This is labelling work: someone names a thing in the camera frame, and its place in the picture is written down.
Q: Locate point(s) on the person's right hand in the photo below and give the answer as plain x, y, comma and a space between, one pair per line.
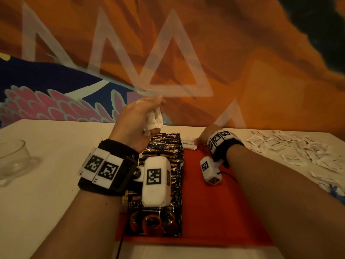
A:
207, 134

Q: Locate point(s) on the person's left hand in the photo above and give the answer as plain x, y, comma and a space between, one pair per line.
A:
129, 124

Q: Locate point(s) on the person's left fingers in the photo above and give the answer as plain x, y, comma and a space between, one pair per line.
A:
154, 100

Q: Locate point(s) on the white paper packets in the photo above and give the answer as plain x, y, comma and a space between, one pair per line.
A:
155, 118

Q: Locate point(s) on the person's right forearm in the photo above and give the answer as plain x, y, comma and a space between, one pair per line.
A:
285, 210

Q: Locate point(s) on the person's left forearm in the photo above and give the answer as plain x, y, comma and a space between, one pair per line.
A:
83, 226

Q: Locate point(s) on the row of black coffee packets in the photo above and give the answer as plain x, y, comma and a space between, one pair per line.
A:
164, 148

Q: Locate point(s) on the white sugar packet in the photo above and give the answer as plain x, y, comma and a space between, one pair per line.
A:
188, 144

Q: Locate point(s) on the black wristband with marker tags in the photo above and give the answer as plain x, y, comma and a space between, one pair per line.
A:
222, 144
102, 167

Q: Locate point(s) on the red table mat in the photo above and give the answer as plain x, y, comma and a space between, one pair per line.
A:
213, 213

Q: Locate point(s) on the pile of torn white packets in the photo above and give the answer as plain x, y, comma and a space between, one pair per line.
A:
293, 148

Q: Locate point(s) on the clear glass bowl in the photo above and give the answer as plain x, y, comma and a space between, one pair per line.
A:
13, 159

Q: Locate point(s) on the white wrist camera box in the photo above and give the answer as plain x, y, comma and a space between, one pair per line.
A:
209, 169
156, 183

